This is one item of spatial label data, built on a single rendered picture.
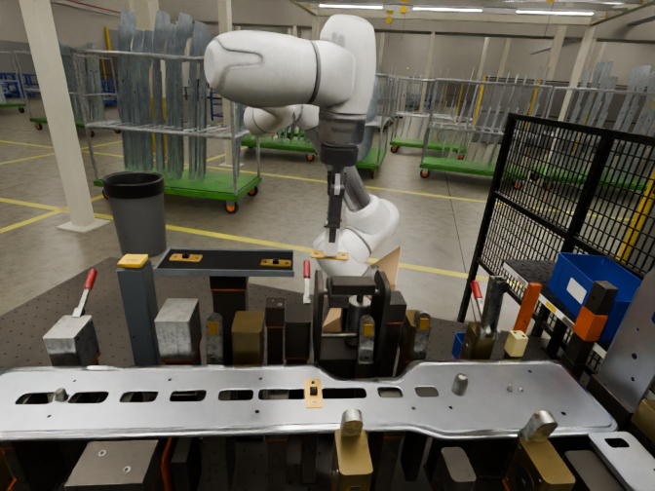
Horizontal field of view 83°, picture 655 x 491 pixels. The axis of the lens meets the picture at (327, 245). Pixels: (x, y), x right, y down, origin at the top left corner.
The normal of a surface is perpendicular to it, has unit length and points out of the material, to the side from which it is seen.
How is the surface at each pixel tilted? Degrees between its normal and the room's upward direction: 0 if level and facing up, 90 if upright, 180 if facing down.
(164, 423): 0
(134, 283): 90
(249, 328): 0
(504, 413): 0
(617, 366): 90
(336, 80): 98
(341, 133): 90
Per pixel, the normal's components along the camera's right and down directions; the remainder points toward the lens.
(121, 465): 0.07, -0.91
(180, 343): 0.08, 0.41
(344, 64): 0.31, 0.33
